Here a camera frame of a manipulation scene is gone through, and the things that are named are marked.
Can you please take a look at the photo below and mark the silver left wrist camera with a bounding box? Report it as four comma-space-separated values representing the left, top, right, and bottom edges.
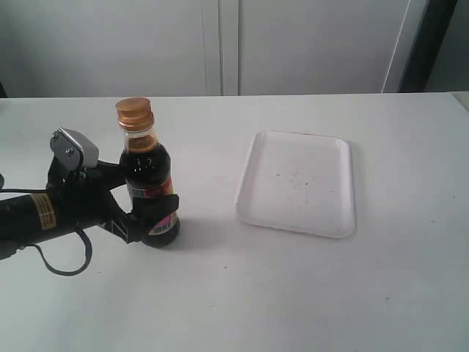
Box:
50, 128, 99, 172

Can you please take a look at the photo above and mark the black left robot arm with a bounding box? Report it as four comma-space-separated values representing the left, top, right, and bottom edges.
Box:
1, 159, 179, 258

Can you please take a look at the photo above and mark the white foam tray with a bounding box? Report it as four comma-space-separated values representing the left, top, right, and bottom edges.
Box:
235, 131, 356, 238

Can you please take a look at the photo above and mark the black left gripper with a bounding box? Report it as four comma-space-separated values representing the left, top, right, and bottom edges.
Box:
46, 158, 180, 243

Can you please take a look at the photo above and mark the dark post at right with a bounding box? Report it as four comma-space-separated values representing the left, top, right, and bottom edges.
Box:
398, 0, 458, 93

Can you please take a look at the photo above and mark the dark soy sauce bottle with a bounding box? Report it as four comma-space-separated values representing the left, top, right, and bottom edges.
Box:
115, 96, 181, 250

